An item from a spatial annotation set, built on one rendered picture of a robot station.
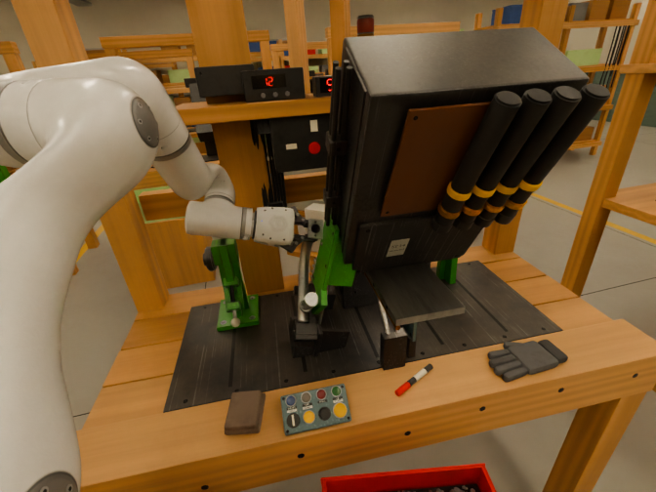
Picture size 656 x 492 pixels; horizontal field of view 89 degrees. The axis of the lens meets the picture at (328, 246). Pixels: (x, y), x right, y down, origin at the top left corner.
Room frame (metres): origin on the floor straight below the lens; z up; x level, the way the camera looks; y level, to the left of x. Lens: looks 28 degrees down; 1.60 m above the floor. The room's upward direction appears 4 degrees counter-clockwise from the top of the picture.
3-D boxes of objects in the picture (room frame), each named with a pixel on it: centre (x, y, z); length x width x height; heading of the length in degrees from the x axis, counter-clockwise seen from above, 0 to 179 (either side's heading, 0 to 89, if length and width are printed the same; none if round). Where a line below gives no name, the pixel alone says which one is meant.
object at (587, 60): (5.78, -3.58, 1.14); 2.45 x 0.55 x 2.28; 103
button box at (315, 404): (0.51, 0.06, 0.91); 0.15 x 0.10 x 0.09; 99
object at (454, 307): (0.75, -0.18, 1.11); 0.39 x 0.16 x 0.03; 9
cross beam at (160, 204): (1.20, -0.02, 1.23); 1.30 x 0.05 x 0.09; 99
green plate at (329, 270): (0.77, -0.02, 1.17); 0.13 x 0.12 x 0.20; 99
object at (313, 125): (1.03, 0.06, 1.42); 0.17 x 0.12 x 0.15; 99
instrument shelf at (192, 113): (1.10, -0.04, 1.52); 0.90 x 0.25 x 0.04; 99
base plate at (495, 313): (0.84, -0.08, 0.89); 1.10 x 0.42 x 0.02; 99
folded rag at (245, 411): (0.52, 0.22, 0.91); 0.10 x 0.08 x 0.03; 179
